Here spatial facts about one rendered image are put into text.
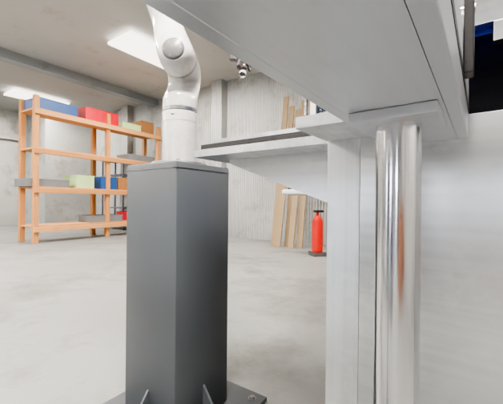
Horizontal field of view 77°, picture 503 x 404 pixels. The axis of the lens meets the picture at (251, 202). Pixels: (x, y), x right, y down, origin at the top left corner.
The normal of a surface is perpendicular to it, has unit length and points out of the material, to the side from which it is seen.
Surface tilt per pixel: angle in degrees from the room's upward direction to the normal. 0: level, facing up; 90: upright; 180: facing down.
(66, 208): 90
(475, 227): 90
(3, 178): 90
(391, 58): 180
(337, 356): 90
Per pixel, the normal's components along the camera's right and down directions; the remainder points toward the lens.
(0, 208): 0.82, 0.01
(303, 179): -0.59, 0.00
